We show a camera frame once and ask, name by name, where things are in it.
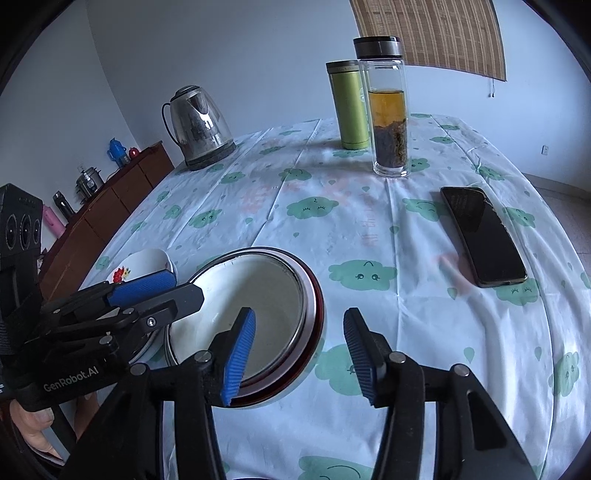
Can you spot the person's left hand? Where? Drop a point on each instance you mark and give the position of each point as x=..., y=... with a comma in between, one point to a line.
x=37, y=429

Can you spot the blue thermos jug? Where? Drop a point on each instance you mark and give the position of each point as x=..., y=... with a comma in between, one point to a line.
x=117, y=151

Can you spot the pink thermos flask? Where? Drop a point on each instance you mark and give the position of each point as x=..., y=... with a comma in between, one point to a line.
x=54, y=224

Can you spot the glass tea bottle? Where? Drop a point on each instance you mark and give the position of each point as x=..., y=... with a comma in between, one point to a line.
x=388, y=134

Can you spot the brown wooden sideboard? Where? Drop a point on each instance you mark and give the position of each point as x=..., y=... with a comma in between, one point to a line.
x=111, y=207

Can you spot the bamboo window blind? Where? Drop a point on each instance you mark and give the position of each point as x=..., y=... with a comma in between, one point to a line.
x=438, y=37

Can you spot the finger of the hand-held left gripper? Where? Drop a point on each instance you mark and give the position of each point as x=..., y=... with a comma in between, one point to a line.
x=175, y=300
x=143, y=288

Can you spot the black smartphone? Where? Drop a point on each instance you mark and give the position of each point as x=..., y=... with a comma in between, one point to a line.
x=485, y=235

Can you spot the black thermos flask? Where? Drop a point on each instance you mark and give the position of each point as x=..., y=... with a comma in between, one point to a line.
x=63, y=205

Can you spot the green thermos bottle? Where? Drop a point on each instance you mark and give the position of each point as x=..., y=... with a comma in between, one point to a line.
x=348, y=110

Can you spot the black kettle base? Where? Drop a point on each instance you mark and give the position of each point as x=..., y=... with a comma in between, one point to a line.
x=212, y=159

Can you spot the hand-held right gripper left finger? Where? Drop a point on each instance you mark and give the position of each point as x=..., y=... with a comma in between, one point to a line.
x=238, y=360

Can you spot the silver rice cooker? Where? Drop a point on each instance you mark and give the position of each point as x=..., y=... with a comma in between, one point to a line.
x=89, y=182

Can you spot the red bowl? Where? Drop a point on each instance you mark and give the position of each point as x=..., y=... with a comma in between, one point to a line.
x=300, y=383

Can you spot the stainless steel electric kettle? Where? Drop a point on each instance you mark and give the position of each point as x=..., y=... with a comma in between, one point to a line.
x=201, y=124

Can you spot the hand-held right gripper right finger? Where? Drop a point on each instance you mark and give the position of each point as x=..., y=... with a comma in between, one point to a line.
x=362, y=360

